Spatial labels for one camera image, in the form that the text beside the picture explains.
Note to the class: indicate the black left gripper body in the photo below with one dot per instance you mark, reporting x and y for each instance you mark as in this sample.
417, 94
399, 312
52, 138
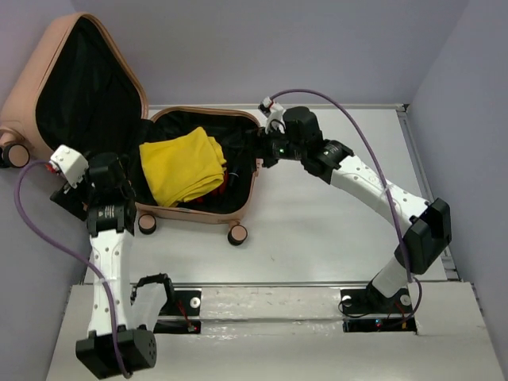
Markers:
90, 190

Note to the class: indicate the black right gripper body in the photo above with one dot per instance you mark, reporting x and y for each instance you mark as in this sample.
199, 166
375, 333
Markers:
276, 146

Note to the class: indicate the yellow cloth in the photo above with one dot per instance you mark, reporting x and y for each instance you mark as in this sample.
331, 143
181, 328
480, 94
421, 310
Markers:
184, 168

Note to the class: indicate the pink hard-shell suitcase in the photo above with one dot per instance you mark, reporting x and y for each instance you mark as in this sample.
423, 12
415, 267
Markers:
78, 90

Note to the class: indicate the red headphones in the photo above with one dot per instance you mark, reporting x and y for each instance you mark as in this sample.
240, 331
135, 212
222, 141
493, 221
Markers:
218, 192

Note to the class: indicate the black cylindrical bottle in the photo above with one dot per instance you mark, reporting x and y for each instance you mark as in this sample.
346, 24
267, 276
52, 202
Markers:
235, 169

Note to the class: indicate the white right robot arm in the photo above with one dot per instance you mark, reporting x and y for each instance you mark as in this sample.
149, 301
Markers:
423, 228

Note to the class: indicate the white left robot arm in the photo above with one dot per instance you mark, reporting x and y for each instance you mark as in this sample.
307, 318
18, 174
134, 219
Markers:
120, 335

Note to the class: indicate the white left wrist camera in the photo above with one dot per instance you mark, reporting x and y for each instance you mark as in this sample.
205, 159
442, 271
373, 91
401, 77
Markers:
71, 164

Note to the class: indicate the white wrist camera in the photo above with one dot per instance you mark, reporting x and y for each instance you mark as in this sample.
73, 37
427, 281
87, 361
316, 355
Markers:
71, 164
273, 111

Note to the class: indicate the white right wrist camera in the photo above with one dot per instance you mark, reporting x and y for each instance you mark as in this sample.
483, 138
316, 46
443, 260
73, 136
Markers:
273, 111

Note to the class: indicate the aluminium table rail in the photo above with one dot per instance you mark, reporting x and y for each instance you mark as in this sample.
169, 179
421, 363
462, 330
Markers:
297, 284

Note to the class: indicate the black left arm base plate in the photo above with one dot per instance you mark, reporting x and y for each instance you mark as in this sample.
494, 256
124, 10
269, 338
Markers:
182, 316

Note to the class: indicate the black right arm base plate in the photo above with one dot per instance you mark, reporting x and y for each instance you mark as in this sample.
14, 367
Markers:
362, 316

